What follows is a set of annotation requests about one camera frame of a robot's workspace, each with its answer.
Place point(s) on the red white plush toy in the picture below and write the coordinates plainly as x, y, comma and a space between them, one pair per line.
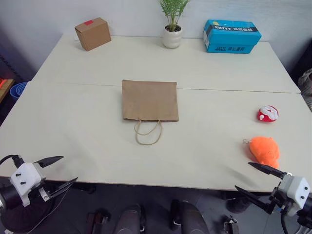
268, 114

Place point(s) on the green plant in white pot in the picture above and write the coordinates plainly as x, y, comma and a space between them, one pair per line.
172, 36

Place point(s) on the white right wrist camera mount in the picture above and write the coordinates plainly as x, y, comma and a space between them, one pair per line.
298, 192

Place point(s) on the wooden shelf with orange item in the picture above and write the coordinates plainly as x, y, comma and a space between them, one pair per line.
5, 85

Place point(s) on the brown cardboard box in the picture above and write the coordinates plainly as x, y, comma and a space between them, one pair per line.
93, 34

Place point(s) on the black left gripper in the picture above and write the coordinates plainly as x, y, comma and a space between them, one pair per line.
42, 174

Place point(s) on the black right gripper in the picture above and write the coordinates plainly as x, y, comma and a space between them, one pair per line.
280, 192

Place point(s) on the blue plastic bucket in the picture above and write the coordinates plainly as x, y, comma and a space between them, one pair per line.
19, 89

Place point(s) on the blue shoe box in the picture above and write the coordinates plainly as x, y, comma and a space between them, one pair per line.
229, 36

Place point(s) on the dark bulky rounded shape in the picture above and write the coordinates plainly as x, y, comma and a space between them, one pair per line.
24, 217

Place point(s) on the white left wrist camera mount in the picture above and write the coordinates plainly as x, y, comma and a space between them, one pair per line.
25, 179

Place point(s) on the grey brown fabric bundle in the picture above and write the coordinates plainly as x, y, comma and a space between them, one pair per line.
306, 85

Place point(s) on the brown paper bag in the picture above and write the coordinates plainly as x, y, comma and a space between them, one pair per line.
150, 101

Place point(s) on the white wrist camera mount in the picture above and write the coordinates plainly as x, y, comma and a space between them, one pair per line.
25, 179
298, 192

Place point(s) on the orange plush toy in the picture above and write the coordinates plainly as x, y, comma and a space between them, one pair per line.
266, 150

